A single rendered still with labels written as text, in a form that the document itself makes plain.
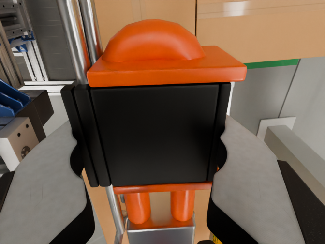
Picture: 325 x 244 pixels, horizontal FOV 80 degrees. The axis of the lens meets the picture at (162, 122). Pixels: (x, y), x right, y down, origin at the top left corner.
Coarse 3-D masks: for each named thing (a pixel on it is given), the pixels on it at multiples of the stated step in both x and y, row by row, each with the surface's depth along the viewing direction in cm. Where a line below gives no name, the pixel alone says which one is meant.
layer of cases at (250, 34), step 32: (96, 0) 67; (128, 0) 68; (160, 0) 68; (192, 0) 69; (224, 0) 69; (256, 0) 70; (288, 0) 71; (320, 0) 71; (192, 32) 74; (224, 32) 75; (256, 32) 76; (288, 32) 76; (320, 32) 77
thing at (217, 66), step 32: (96, 64) 10; (128, 64) 9; (160, 64) 9; (192, 64) 9; (224, 64) 9; (96, 96) 9; (128, 96) 9; (160, 96) 9; (192, 96) 9; (224, 96) 10; (128, 128) 10; (160, 128) 10; (192, 128) 10; (128, 160) 11; (160, 160) 12; (192, 160) 12; (128, 192) 13
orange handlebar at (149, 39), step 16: (128, 32) 9; (144, 32) 9; (160, 32) 9; (176, 32) 10; (112, 48) 10; (128, 48) 10; (144, 48) 10; (160, 48) 10; (176, 48) 10; (192, 48) 10; (176, 192) 16; (192, 192) 16; (128, 208) 16; (144, 208) 17; (176, 208) 17; (192, 208) 17
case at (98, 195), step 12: (84, 168) 54; (84, 180) 56; (96, 192) 59; (204, 192) 62; (96, 204) 62; (108, 204) 62; (120, 204) 63; (204, 204) 65; (108, 216) 66; (204, 216) 69; (108, 228) 69; (204, 228) 73; (108, 240) 73
